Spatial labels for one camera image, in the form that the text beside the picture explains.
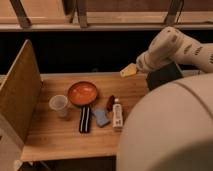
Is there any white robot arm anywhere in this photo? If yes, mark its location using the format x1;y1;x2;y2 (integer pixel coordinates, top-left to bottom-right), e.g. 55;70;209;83
116;27;213;171

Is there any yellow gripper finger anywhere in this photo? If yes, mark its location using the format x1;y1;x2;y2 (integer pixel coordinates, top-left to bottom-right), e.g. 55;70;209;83
120;63;137;77

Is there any blue sponge block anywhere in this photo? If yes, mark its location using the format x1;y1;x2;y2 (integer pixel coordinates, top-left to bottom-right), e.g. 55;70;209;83
93;108;110;127

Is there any dark red small object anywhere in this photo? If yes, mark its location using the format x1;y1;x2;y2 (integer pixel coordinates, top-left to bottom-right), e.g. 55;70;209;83
106;95;115;112

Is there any left wooden divider panel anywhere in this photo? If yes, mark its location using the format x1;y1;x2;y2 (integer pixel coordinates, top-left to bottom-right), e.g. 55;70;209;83
0;40;42;171

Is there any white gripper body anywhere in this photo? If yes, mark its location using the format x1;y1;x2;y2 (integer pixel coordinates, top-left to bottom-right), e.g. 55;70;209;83
135;39;174;74

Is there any right dark divider panel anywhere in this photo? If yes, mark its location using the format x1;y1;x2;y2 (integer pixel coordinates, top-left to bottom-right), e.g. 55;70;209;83
146;62;183;91

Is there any wooden back shelf frame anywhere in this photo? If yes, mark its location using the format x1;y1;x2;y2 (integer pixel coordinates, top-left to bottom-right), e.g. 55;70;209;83
0;0;213;31

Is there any orange ceramic bowl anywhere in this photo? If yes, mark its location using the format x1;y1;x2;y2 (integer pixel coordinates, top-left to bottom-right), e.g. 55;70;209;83
67;81;98;106

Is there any clear plastic cup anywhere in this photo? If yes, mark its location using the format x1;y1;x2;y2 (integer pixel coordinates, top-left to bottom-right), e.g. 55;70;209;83
49;95;69;118

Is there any white glue bottle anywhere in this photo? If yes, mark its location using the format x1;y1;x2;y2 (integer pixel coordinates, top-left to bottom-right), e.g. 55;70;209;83
113;98;123;129

